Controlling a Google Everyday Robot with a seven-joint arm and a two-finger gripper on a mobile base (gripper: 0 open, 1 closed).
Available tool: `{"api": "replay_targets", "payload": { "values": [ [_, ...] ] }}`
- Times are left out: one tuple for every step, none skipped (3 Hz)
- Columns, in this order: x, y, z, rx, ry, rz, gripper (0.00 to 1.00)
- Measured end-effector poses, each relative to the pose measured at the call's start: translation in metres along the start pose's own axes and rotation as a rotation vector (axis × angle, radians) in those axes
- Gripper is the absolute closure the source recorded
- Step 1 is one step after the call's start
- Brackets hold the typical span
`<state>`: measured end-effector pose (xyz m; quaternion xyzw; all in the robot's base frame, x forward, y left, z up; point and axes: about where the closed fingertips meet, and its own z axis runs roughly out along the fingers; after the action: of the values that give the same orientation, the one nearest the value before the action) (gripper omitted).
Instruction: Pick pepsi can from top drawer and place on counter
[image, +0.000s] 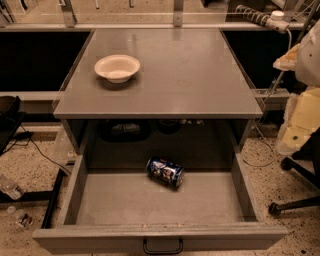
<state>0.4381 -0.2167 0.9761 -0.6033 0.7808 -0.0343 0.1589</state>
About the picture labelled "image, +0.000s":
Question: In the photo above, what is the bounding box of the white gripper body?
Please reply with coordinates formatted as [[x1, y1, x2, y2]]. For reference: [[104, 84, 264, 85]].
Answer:
[[272, 42, 320, 101]]

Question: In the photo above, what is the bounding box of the black drawer handle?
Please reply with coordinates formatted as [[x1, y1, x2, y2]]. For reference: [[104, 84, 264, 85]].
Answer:
[[143, 239, 184, 256]]

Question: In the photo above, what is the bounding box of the grey open top drawer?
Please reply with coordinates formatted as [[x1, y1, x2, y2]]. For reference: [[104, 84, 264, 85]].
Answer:
[[33, 155, 287, 254]]

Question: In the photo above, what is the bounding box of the crumpled wrapper on floor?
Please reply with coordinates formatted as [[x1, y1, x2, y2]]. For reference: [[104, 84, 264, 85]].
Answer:
[[16, 213, 33, 228]]

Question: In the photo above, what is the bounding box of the blue pepsi can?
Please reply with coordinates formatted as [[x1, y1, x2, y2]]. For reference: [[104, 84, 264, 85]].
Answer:
[[146, 157, 185, 188]]

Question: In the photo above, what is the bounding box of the grey cabinet counter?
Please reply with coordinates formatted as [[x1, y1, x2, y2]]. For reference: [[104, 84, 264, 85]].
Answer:
[[54, 29, 262, 150]]

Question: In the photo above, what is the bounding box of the white paper bowl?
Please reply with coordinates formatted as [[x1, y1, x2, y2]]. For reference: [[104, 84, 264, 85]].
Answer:
[[94, 55, 140, 83]]

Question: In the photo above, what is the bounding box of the black floor cable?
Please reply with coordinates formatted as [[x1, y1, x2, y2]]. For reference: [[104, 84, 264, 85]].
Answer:
[[0, 111, 73, 176]]

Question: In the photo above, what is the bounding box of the clear plastic bottle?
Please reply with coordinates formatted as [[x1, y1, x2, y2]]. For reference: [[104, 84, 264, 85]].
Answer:
[[0, 175, 24, 200]]

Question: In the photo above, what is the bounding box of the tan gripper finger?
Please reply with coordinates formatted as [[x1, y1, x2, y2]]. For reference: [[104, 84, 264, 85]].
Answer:
[[273, 44, 300, 71], [275, 90, 320, 156]]

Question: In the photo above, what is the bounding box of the white power strip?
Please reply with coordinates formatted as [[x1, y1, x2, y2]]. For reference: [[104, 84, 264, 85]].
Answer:
[[235, 5, 289, 34]]

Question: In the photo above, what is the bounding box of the black stand frame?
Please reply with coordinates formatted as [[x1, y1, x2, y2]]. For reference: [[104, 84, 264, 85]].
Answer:
[[0, 170, 66, 229]]

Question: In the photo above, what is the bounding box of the black office chair base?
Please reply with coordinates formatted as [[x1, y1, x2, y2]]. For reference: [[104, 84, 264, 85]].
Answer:
[[268, 134, 320, 218]]

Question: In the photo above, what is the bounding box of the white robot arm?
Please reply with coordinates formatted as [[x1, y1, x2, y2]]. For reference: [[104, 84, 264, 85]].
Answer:
[[273, 21, 320, 156]]

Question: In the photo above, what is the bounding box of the white cable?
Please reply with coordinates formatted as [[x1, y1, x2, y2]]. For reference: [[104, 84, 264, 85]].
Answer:
[[241, 29, 294, 168]]

